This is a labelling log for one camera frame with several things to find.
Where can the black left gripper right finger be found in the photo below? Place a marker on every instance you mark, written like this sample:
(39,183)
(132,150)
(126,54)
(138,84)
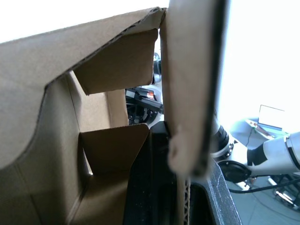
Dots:
(222,201)

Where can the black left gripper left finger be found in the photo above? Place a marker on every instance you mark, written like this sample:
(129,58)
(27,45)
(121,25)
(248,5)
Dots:
(152,187)

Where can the small brown cardboard box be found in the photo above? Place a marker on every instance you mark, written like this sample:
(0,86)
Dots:
(58,70)

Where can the white background desk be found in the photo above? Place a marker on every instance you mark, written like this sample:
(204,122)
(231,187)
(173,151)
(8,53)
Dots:
(241,126)

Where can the open laptop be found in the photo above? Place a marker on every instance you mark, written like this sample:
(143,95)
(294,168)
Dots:
(270,116)

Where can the black metal floor frame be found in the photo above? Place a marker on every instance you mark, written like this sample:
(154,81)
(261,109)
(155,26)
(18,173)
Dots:
(287,194)

